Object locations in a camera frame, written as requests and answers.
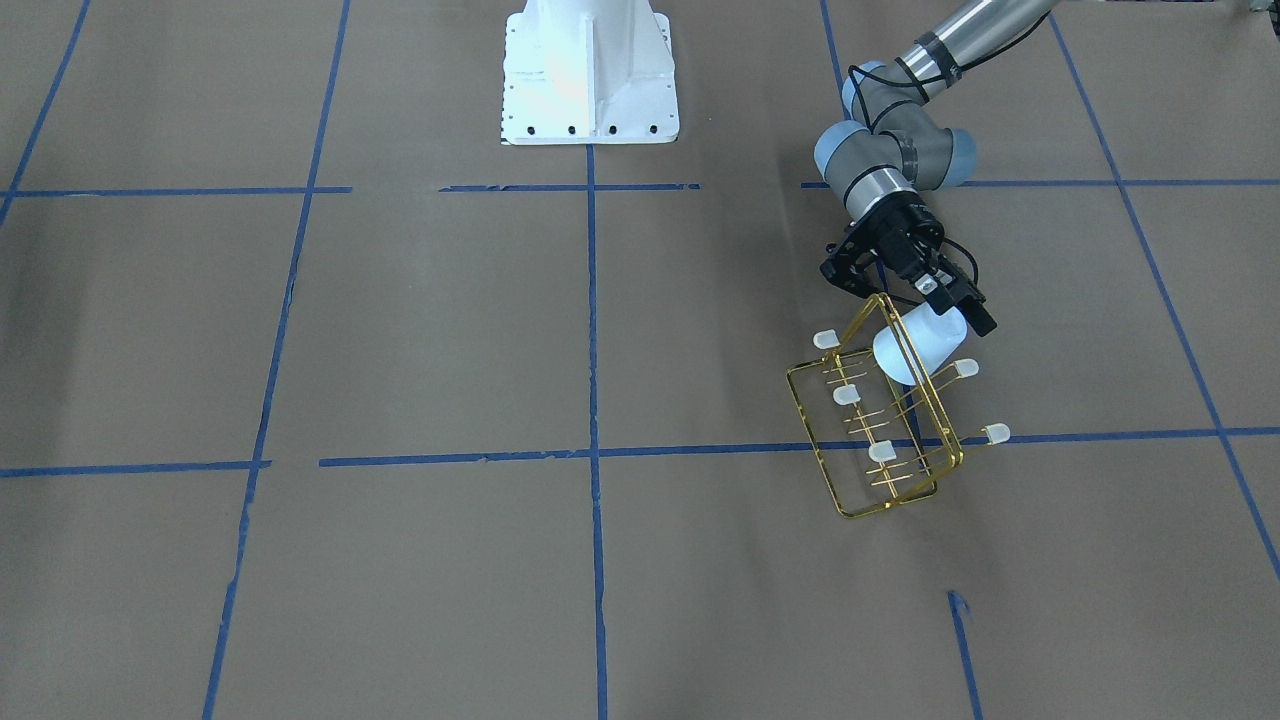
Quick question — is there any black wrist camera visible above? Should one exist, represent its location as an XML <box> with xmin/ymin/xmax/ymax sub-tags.
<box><xmin>819</xmin><ymin>231</ymin><xmax>883</xmax><ymax>299</ymax></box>

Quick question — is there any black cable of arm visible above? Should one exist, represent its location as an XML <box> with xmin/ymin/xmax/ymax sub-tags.
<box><xmin>940</xmin><ymin>238</ymin><xmax>980</xmax><ymax>286</ymax></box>

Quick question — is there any light blue plastic cup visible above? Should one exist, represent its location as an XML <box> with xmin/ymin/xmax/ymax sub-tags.
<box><xmin>872</xmin><ymin>304</ymin><xmax>969</xmax><ymax>386</ymax></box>

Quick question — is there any gold wire cup holder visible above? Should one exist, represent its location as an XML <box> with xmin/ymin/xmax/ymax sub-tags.
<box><xmin>785</xmin><ymin>292</ymin><xmax>1012</xmax><ymax>519</ymax></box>

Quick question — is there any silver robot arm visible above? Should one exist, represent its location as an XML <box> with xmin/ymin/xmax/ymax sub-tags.
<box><xmin>814</xmin><ymin>1</ymin><xmax>1053</xmax><ymax>336</ymax></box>

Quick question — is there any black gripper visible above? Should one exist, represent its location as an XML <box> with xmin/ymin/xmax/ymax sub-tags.
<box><xmin>861</xmin><ymin>192</ymin><xmax>998</xmax><ymax>337</ymax></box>

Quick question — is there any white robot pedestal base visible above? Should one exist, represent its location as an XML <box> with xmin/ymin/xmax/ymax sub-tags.
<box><xmin>500</xmin><ymin>1</ymin><xmax>681</xmax><ymax>146</ymax></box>

